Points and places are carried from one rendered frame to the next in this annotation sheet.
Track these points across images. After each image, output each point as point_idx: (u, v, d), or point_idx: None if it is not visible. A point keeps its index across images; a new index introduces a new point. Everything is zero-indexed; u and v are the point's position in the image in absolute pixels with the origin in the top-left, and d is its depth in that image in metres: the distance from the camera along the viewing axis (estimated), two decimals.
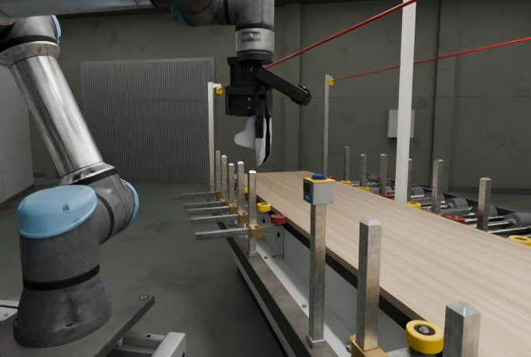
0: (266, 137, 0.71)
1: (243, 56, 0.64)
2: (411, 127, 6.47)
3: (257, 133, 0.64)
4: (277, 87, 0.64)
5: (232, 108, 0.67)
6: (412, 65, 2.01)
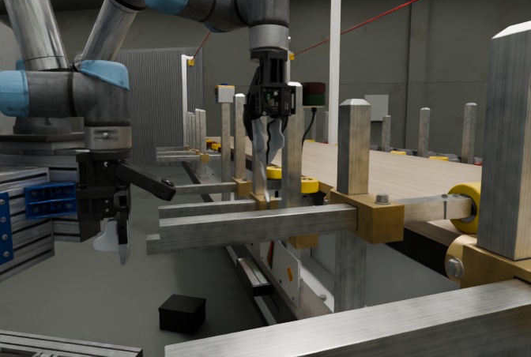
0: None
1: None
2: (385, 111, 6.92)
3: None
4: None
5: (288, 107, 0.63)
6: (339, 31, 2.46)
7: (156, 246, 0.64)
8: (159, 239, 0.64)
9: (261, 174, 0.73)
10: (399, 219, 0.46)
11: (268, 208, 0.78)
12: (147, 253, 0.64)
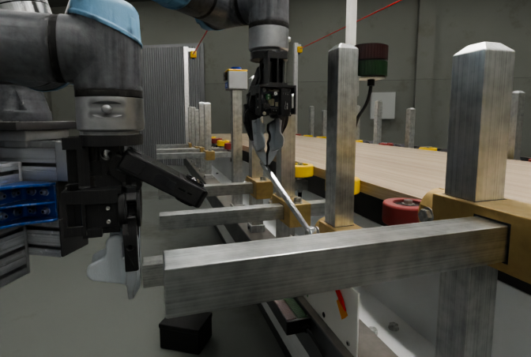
0: None
1: None
2: (392, 109, 6.72)
3: None
4: None
5: (288, 107, 0.63)
6: (355, 16, 2.25)
7: (157, 275, 0.44)
8: (161, 264, 0.44)
9: (272, 178, 0.67)
10: None
11: (297, 214, 0.62)
12: (144, 286, 0.44)
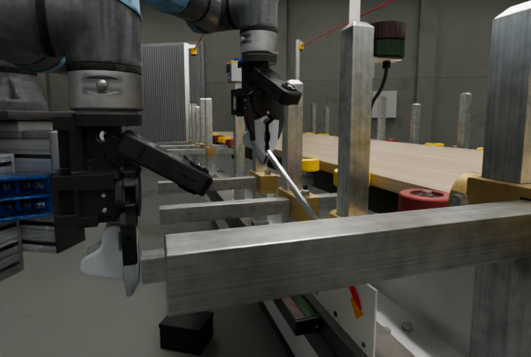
0: (267, 138, 0.69)
1: (241, 59, 0.68)
2: (393, 108, 6.68)
3: (250, 135, 0.67)
4: (263, 87, 0.64)
5: (238, 109, 0.71)
6: (359, 11, 2.22)
7: (157, 270, 0.40)
8: (162, 259, 0.40)
9: (279, 168, 0.63)
10: None
11: (306, 206, 0.58)
12: (143, 282, 0.40)
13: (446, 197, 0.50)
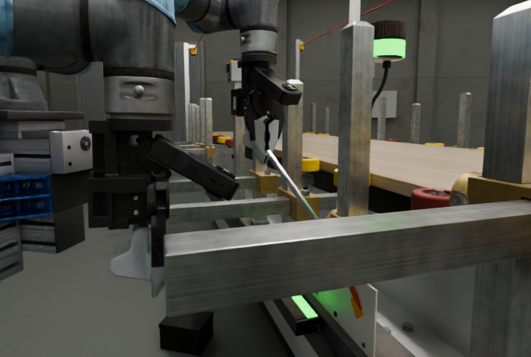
0: (267, 138, 0.69)
1: (241, 59, 0.68)
2: (393, 108, 6.68)
3: (250, 136, 0.67)
4: (263, 87, 0.64)
5: (238, 109, 0.71)
6: (359, 11, 2.21)
7: None
8: None
9: (279, 168, 0.63)
10: None
11: (306, 206, 0.58)
12: None
13: None
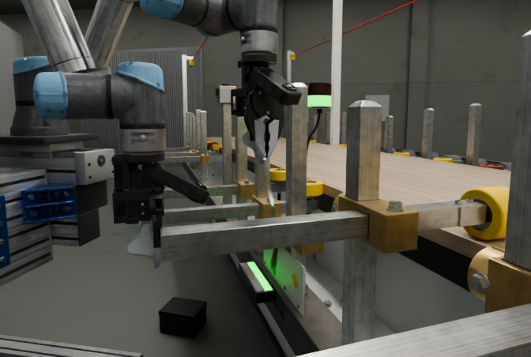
0: (267, 138, 0.69)
1: (241, 59, 0.68)
2: (386, 111, 6.90)
3: (250, 136, 0.67)
4: (263, 87, 0.64)
5: (238, 109, 0.71)
6: (340, 30, 2.43)
7: None
8: None
9: (266, 180, 0.70)
10: (413, 227, 0.43)
11: (273, 214, 0.75)
12: None
13: None
